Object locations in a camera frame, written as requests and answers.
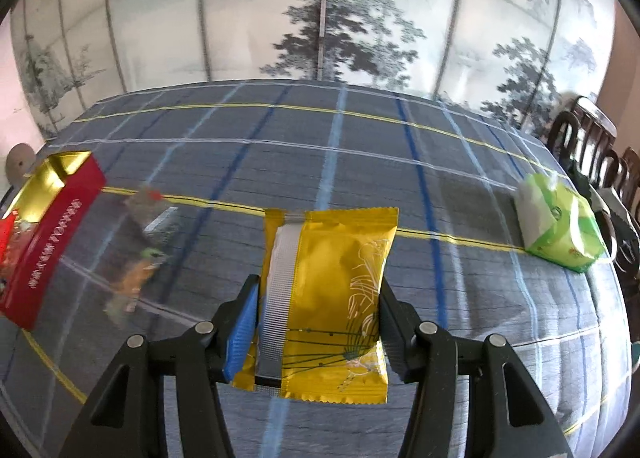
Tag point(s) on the grey speckled sesame cake block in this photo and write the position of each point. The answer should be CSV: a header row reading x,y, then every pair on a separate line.
x,y
156,217

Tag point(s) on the green white tissue pack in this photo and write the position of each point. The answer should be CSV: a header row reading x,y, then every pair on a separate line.
x,y
557,223

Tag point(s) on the yellow foil snack packet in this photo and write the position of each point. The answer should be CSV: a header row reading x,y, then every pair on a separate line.
x,y
318,322

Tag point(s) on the grey plaid tablecloth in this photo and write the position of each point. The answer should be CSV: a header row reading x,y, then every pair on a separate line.
x,y
222,153

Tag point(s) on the round stone disc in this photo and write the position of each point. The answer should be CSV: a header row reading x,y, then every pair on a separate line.
x,y
19,161

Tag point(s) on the painted folding screen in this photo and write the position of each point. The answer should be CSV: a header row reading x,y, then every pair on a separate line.
x,y
509,59

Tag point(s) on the dark wooden chair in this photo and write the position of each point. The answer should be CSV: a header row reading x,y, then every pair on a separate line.
x,y
581,137

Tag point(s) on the clear orange snack packet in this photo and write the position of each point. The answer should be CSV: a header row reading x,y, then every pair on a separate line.
x,y
126,290

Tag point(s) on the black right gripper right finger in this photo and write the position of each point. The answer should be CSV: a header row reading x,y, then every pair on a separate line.
x,y
508,414

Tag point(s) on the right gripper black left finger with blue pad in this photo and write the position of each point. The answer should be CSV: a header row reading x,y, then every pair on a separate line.
x,y
123,415

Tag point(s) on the red gold toffee tin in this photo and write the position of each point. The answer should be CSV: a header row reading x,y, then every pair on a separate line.
x,y
37,226

